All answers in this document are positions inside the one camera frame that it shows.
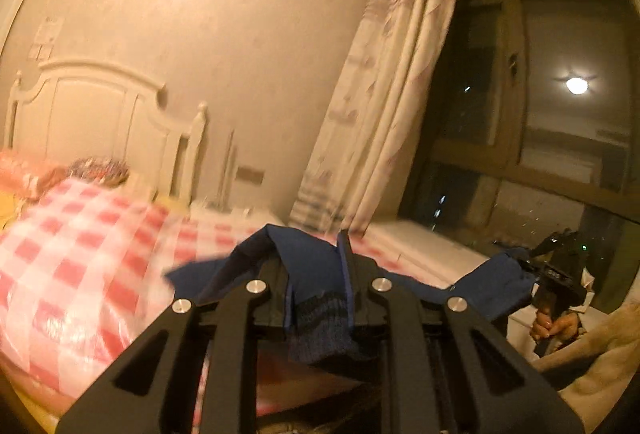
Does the white wall notice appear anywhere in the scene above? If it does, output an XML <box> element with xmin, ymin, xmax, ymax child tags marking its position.
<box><xmin>37</xmin><ymin>17</ymin><xmax>61</xmax><ymax>48</ymax></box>

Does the white nightstand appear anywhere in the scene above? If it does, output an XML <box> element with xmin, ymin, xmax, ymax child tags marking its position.
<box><xmin>192</xmin><ymin>199</ymin><xmax>286</xmax><ymax>227</ymax></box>

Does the gold wall outlet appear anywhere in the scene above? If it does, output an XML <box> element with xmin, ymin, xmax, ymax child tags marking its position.
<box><xmin>235</xmin><ymin>167</ymin><xmax>266</xmax><ymax>185</ymax></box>

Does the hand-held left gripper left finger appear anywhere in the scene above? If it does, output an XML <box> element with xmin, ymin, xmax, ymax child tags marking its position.
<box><xmin>55</xmin><ymin>259</ymin><xmax>296</xmax><ymax>434</ymax></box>

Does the dark window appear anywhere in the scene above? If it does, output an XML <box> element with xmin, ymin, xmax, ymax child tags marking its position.
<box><xmin>400</xmin><ymin>0</ymin><xmax>640</xmax><ymax>315</ymax></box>

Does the person's right hand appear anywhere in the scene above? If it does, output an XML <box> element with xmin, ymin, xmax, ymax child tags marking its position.
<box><xmin>530</xmin><ymin>309</ymin><xmax>581</xmax><ymax>345</ymax></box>

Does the pink white checkered sheet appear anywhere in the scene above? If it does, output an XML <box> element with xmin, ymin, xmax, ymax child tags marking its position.
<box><xmin>0</xmin><ymin>177</ymin><xmax>451</xmax><ymax>415</ymax></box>

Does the white wooden headboard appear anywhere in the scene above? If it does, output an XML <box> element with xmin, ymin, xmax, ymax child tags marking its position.
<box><xmin>5</xmin><ymin>59</ymin><xmax>208</xmax><ymax>210</ymax></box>

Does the white window bench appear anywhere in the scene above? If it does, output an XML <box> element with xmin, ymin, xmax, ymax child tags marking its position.
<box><xmin>365</xmin><ymin>219</ymin><xmax>541</xmax><ymax>315</ymax></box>

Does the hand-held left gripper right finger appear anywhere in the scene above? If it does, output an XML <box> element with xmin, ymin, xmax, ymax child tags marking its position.
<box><xmin>339</xmin><ymin>231</ymin><xmax>586</xmax><ymax>434</ymax></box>

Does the pink pillow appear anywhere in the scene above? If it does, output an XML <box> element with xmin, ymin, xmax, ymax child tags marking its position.
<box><xmin>0</xmin><ymin>149</ymin><xmax>68</xmax><ymax>200</ymax></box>

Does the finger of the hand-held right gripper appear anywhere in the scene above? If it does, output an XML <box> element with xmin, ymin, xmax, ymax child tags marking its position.
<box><xmin>515</xmin><ymin>254</ymin><xmax>543</xmax><ymax>287</ymax></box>

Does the slim white table lamp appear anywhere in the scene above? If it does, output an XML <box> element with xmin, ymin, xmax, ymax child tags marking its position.
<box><xmin>220</xmin><ymin>129</ymin><xmax>239</xmax><ymax>207</ymax></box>

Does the boat print curtain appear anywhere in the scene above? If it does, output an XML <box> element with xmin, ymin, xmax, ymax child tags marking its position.
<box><xmin>290</xmin><ymin>0</ymin><xmax>463</xmax><ymax>235</ymax></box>

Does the floral embroidered cushion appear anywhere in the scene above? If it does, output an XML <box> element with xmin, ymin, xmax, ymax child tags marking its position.
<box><xmin>67</xmin><ymin>157</ymin><xmax>131</xmax><ymax>187</ymax></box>

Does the person's right forearm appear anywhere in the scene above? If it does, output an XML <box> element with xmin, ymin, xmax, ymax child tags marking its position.
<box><xmin>532</xmin><ymin>301</ymin><xmax>640</xmax><ymax>434</ymax></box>

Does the yellow floral bedsheet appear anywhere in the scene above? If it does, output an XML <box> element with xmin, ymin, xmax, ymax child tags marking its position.
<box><xmin>0</xmin><ymin>194</ymin><xmax>26</xmax><ymax>230</ymax></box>

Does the navy puffer jacket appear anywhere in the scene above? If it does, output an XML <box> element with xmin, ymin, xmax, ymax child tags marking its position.
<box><xmin>165</xmin><ymin>224</ymin><xmax>538</xmax><ymax>365</ymax></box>

